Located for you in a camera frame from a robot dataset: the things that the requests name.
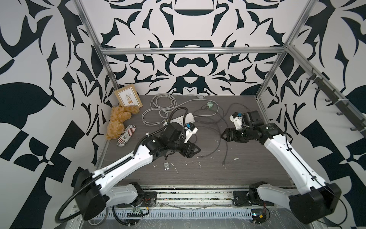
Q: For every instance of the dark usb cable yellow charger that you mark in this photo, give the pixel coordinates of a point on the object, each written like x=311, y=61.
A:
x=209, y=123

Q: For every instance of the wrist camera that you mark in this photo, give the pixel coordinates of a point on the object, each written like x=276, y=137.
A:
x=237, y=120
x=190, y=129

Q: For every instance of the dark usb cable green charger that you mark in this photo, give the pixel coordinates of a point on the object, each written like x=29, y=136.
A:
x=216, y=113

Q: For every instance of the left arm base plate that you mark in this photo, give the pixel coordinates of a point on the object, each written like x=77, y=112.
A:
x=148, y=200

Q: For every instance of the black wall hook rack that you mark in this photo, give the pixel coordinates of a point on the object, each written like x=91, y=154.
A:
x=344, y=105

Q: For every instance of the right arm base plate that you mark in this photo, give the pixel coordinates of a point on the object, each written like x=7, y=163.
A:
x=244, y=198

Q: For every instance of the framed plant picture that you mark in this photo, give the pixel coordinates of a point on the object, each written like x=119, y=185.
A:
x=128, y=96

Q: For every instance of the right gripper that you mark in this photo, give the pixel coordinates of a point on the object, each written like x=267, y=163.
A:
x=231, y=135

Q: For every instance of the white power strip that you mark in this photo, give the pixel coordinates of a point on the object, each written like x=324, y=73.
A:
x=189, y=118

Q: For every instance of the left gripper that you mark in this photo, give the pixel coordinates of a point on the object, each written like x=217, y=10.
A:
x=187, y=151

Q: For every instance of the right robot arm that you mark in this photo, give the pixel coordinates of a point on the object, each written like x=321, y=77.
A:
x=313, y=198

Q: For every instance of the tan teddy bear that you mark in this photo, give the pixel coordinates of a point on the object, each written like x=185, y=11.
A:
x=119, y=114

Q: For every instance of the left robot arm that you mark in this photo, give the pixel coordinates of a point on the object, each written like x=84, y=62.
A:
x=93, y=190

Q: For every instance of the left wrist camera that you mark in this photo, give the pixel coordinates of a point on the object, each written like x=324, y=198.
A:
x=190, y=129

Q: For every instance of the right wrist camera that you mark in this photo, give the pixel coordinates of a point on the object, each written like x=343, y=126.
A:
x=237, y=120

